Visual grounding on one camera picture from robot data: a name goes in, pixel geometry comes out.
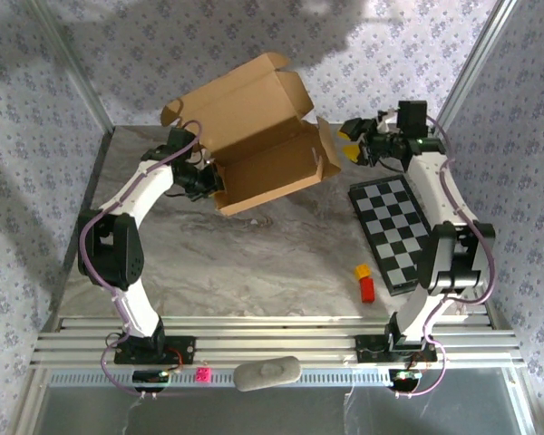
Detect aluminium corner post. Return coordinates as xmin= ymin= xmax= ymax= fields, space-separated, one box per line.
xmin=26 ymin=0 xmax=117 ymax=135
xmin=432 ymin=0 xmax=519 ymax=138

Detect small black circuit board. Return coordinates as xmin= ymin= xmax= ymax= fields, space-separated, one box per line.
xmin=387 ymin=367 xmax=423 ymax=392
xmin=131 ymin=369 xmax=170 ymax=393

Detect grey oval stone pad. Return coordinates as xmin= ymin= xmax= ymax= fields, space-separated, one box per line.
xmin=233 ymin=355 xmax=303 ymax=392

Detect grey lower panel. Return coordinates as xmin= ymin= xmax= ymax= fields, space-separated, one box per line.
xmin=26 ymin=385 xmax=529 ymax=435

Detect red toy brick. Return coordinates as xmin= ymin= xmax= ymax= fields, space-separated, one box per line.
xmin=358 ymin=277 xmax=377 ymax=305

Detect aluminium side rails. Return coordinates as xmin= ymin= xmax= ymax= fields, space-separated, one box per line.
xmin=416 ymin=126 xmax=496 ymax=328

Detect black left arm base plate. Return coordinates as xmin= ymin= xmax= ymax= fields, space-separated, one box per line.
xmin=112 ymin=333 xmax=198 ymax=365

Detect thin red black wire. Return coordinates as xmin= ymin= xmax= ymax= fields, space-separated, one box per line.
xmin=406 ymin=349 xmax=432 ymax=372
xmin=161 ymin=347 xmax=186 ymax=375

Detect aluminium rail frame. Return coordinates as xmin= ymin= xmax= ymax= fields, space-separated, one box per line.
xmin=29 ymin=314 xmax=527 ymax=369

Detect brown cardboard box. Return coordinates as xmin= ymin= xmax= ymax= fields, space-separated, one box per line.
xmin=159 ymin=52 xmax=344 ymax=217

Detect slotted grey cable duct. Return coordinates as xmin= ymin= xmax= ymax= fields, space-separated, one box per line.
xmin=47 ymin=366 xmax=393 ymax=390

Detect black grey checkerboard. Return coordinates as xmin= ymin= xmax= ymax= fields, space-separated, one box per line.
xmin=347 ymin=175 xmax=437 ymax=298

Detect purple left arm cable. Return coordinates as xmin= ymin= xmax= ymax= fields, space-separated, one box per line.
xmin=79 ymin=119 xmax=205 ymax=401

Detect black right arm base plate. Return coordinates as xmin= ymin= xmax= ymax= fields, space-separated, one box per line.
xmin=354 ymin=333 xmax=438 ymax=364

